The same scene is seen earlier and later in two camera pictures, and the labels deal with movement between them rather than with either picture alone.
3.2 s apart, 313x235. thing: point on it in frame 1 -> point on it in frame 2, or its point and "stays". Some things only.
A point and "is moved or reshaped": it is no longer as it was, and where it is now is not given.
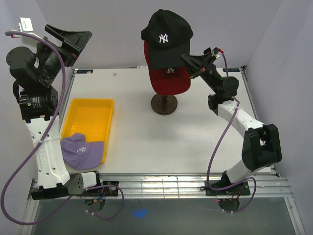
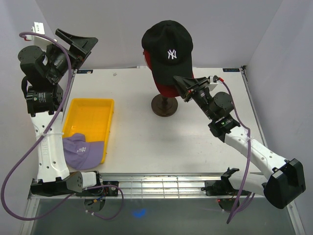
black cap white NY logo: x=167 y=35 is moved or reshaped
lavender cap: x=80 y=154 stays
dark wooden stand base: x=163 y=104 stays
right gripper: x=195 y=63 -> x=190 y=87
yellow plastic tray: x=92 y=117 stays
